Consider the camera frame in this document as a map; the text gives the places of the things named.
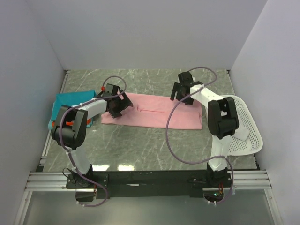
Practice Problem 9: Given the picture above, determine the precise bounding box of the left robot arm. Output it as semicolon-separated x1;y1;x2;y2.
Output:
51;84;133;188

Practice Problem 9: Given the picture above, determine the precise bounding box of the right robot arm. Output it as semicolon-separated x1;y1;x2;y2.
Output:
170;71;239;187

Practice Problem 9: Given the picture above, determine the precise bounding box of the white t-shirt in basket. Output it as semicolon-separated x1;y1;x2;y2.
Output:
233;126;249;141

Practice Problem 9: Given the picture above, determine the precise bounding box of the teal folded t-shirt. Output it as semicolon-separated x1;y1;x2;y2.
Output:
48;90;96;130

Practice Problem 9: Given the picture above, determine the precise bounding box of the orange folded t-shirt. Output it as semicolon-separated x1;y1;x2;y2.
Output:
49;119;92;129

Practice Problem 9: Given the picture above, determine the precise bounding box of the pink t-shirt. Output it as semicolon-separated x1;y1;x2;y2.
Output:
101;93;202;130

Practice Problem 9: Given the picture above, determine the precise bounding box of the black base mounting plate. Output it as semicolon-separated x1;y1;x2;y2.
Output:
66;170;232;202

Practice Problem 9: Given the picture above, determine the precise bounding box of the white plastic basket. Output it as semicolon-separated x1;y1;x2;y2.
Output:
223;95;263;156

